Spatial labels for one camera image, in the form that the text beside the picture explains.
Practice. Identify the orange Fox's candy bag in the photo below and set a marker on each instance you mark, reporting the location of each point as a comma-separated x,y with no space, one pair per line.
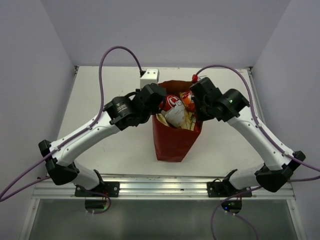
187,100

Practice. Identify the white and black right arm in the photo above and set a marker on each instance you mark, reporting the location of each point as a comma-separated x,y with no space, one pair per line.
233,108

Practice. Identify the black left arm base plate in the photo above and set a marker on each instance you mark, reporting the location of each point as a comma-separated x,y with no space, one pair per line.
109,188

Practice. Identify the brown kettle chips bag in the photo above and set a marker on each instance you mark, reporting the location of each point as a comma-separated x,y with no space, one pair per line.
190,121

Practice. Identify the red Kusuka cassava chips bag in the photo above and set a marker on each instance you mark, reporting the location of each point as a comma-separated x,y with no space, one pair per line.
170,102

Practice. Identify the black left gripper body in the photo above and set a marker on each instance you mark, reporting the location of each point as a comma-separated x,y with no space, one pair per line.
154,111

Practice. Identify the aluminium table frame rail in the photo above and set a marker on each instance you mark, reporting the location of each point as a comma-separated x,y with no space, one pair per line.
157,199

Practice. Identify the cream cassava chips bag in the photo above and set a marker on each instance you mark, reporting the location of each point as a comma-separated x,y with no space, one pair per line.
176,116

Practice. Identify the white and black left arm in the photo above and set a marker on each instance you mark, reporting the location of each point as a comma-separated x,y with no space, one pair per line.
122,112

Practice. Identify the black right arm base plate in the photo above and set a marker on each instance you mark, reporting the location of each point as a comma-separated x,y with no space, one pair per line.
221,189

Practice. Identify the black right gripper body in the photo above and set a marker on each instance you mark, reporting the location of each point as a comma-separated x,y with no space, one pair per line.
202,112

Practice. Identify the red paper bag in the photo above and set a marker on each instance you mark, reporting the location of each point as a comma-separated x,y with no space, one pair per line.
172,144

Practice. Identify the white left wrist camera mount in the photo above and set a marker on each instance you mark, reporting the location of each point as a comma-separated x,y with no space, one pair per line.
149,76

